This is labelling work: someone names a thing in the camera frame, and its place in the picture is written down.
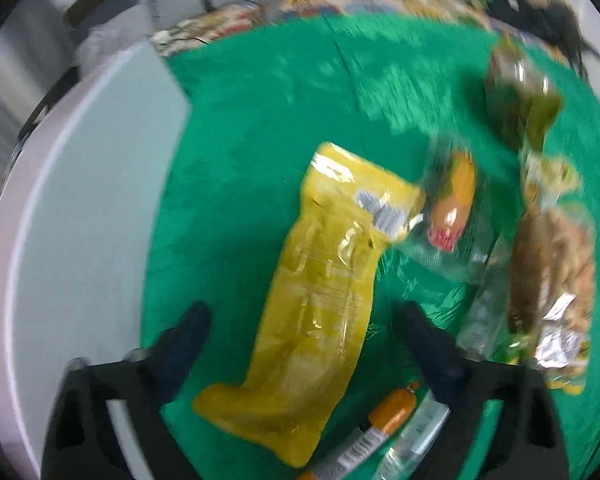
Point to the yellow snack packet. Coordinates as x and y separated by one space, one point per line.
320 285

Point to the clear-wrapped sausage packet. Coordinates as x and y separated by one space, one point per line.
452 195

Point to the green patterned tablecloth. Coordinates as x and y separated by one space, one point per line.
260 110

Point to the clear silver snack packet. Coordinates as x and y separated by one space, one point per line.
415 440

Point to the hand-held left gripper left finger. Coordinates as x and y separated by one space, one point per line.
180 350

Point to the green meat snack packet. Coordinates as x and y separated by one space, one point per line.
520 95

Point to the green biscuit packet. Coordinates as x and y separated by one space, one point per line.
550 265

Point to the floral blanket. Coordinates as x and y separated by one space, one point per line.
220 25

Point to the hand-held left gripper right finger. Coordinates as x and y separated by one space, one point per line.
430 350

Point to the orange sausage stick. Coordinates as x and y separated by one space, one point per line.
390 410

